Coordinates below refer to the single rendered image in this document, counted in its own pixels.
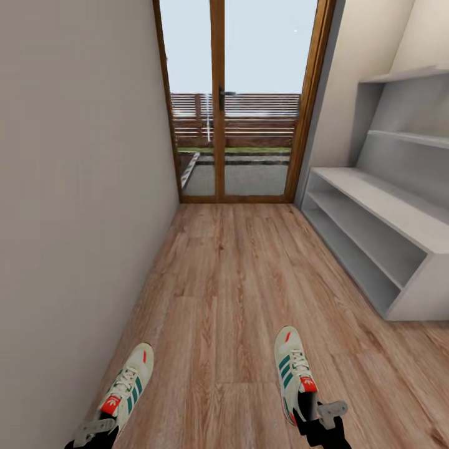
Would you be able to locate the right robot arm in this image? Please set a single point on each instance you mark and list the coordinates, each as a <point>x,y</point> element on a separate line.
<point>328,430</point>

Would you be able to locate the door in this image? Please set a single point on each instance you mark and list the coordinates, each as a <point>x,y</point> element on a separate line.
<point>240,80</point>

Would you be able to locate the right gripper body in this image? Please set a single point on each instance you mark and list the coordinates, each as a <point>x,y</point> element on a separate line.
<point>329,439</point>

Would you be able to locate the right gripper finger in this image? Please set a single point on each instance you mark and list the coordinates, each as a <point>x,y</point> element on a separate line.
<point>300,423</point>

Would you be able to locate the gym shoe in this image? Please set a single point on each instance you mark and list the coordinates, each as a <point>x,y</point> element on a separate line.
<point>126,389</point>
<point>297,385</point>

